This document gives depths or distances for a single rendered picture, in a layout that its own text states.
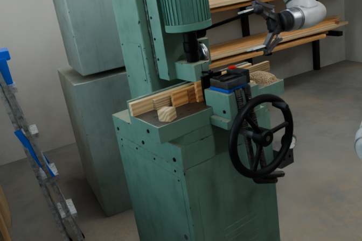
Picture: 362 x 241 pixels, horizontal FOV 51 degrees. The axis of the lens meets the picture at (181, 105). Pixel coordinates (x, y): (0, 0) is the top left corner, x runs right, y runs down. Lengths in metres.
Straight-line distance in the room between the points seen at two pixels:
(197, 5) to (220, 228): 0.85
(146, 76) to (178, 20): 0.33
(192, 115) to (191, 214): 0.37
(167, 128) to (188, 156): 0.14
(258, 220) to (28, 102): 2.54
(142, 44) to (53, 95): 2.21
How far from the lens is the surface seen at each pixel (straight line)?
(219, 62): 3.64
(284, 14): 1.53
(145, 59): 1.58
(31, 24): 3.60
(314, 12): 1.62
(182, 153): 1.33
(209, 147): 1.39
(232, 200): 1.56
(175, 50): 1.54
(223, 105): 1.31
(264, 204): 1.70
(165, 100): 1.42
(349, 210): 2.38
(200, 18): 1.39
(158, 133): 1.25
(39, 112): 3.72
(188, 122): 1.31
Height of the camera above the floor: 1.35
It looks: 18 degrees down
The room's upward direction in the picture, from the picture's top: 9 degrees counter-clockwise
